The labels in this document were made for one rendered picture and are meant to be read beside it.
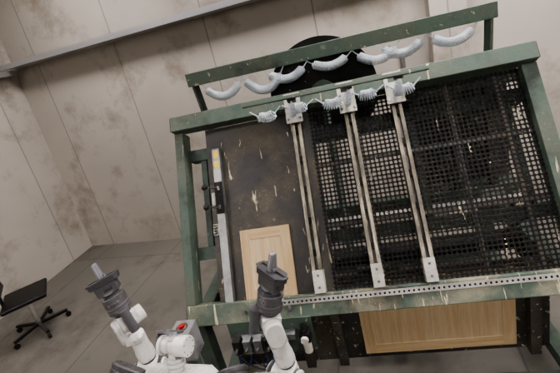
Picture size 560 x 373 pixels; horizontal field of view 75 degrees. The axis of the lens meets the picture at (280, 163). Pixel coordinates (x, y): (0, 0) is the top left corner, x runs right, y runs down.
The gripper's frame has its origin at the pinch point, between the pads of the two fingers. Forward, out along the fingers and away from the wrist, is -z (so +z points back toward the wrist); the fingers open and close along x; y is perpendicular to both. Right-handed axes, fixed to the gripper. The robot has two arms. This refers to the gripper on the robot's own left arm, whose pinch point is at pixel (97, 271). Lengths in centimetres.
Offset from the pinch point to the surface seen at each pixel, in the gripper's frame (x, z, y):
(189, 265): 19, 38, -80
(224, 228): 49, 28, -76
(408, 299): 115, 98, -19
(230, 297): 32, 64, -65
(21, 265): -193, 8, -370
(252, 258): 54, 50, -66
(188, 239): 26, 24, -84
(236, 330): 26, 81, -60
